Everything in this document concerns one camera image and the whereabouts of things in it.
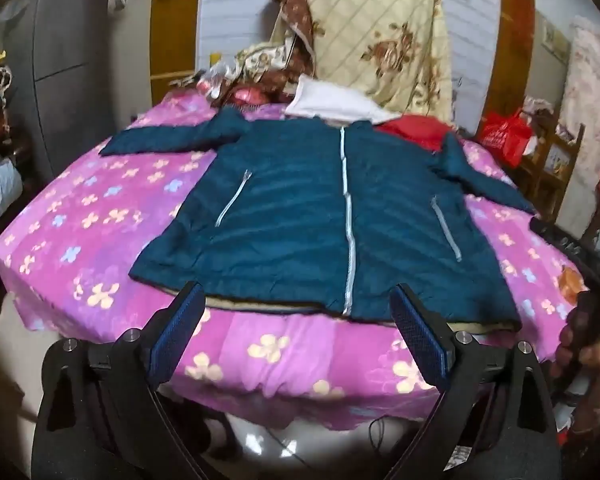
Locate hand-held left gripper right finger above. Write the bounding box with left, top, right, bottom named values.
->
left=389, top=282, right=563, bottom=480

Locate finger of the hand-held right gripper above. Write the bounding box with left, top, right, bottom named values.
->
left=529, top=216, right=600, bottom=267

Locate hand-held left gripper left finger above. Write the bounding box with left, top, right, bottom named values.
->
left=32, top=281, right=231, bottom=480

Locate teal padded jacket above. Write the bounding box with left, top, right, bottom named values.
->
left=99, top=106, right=537, bottom=333

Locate person's right hand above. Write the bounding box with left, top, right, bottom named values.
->
left=550, top=307, right=600, bottom=436

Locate orange packet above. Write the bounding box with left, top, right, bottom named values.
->
left=560, top=265, right=587, bottom=306

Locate wooden chair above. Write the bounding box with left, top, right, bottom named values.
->
left=517, top=110, right=586, bottom=226

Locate red shopping bag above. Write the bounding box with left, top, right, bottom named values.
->
left=479, top=107, right=533, bottom=170

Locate pink floral curtain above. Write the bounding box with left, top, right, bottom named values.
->
left=562, top=15, right=600, bottom=231

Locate pink floral bed sheet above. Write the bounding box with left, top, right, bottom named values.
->
left=0, top=91, right=588, bottom=433

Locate white plastic bag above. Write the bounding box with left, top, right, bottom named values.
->
left=0, top=147, right=23, bottom=218

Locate white pillow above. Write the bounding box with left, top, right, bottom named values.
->
left=284, top=74, right=388, bottom=125

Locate pink shiny packet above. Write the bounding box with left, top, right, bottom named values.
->
left=232, top=85, right=266, bottom=109

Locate cream floral quilt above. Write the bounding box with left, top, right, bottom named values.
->
left=234, top=0, right=456, bottom=128

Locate grey refrigerator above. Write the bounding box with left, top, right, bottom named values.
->
left=10, top=0, right=153, bottom=181

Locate black cable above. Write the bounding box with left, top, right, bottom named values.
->
left=367, top=416, right=390, bottom=450

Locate wall picture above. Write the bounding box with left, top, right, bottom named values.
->
left=542, top=19, right=572, bottom=64

